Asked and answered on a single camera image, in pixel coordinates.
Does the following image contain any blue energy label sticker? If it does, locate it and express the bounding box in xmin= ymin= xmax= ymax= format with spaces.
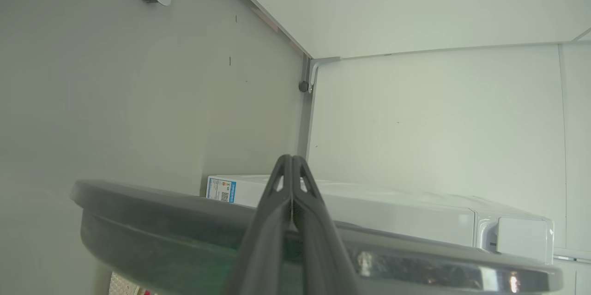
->
xmin=206 ymin=177 xmax=237 ymax=204

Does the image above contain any beige perforated laundry basket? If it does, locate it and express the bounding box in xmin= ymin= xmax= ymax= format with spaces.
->
xmin=109 ymin=271 xmax=145 ymax=295

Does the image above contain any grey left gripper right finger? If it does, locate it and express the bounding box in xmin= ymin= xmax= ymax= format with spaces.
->
xmin=293 ymin=156 xmax=362 ymax=295

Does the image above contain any white front-load washing machine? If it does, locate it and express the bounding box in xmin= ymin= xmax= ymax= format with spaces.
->
xmin=205 ymin=174 xmax=555 ymax=265

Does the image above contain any round grey washing machine door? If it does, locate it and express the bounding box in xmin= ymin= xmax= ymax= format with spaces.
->
xmin=69 ymin=179 xmax=565 ymax=295

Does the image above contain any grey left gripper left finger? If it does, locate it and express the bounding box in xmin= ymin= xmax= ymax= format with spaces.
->
xmin=222 ymin=154 xmax=292 ymax=295

